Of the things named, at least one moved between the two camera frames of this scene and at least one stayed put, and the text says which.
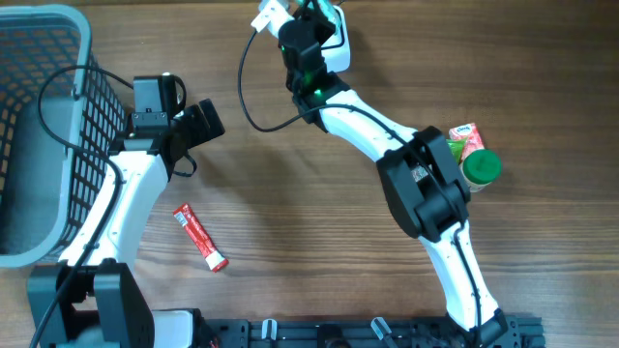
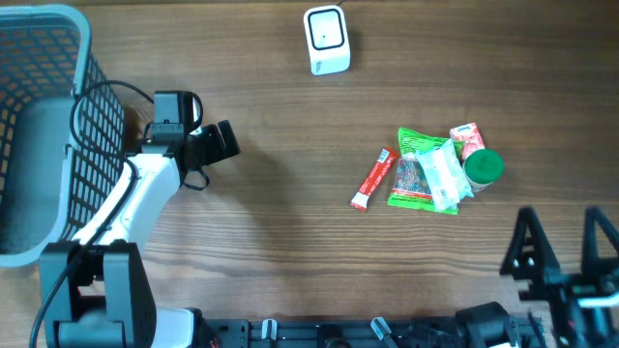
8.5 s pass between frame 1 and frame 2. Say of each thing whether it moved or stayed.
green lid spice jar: stayed
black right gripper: moved
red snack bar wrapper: moved
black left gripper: moved
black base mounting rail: stayed
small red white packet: stayed
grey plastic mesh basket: stayed
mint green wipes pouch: moved
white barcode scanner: stayed
